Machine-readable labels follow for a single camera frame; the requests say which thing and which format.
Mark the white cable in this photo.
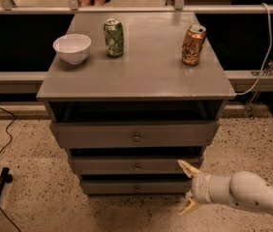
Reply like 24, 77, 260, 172
235, 2, 273, 97

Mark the black cable on floor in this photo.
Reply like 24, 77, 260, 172
0, 92, 18, 164

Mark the orange soda can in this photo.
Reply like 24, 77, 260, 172
182, 24, 206, 66

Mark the grey wooden drawer cabinet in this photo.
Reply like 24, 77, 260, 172
37, 12, 235, 183

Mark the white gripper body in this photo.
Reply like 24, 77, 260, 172
191, 172, 231, 205

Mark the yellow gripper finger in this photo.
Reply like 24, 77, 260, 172
177, 159, 200, 179
179, 192, 201, 216

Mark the grey top drawer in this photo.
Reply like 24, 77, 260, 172
50, 121, 219, 149

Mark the grey bottom drawer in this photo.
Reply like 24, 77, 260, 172
80, 179, 191, 195

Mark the grey drawer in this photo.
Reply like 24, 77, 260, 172
80, 179, 191, 195
68, 157, 203, 175
50, 121, 219, 149

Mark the white ceramic bowl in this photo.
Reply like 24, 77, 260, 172
52, 34, 91, 65

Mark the green soda can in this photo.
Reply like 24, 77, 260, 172
104, 18, 124, 57

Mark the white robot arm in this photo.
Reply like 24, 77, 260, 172
177, 159, 273, 216

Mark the metal railing frame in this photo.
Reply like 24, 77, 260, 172
0, 0, 273, 14

